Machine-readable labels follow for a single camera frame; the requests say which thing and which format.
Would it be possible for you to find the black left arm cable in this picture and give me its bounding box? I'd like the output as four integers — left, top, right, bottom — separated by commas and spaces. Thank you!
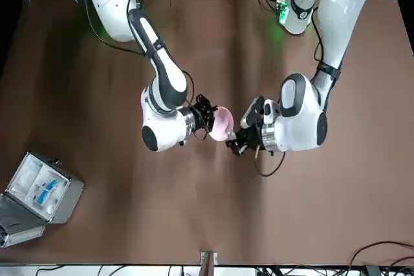
310, 10, 325, 63

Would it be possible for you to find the silver aluminium case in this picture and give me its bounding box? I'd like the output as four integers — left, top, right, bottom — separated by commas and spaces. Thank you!
0, 151, 85, 248

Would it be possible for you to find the aluminium profile post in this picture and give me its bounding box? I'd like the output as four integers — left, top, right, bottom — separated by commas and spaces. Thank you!
199, 251, 219, 276

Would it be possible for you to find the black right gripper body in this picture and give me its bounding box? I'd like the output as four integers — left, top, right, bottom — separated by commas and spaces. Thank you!
191, 103, 208, 130

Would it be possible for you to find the pink bowl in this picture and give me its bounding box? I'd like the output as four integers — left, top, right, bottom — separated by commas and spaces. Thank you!
208, 105, 234, 142

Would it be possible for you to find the blue white medicine packet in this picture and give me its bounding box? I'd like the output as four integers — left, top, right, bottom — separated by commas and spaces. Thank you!
45, 177, 61, 193
34, 189, 51, 206

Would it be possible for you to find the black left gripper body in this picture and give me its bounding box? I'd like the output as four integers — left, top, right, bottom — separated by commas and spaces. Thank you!
242, 123, 263, 153

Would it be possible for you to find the clear plastic pack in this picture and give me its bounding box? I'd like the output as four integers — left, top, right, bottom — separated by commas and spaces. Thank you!
11, 156, 43, 193

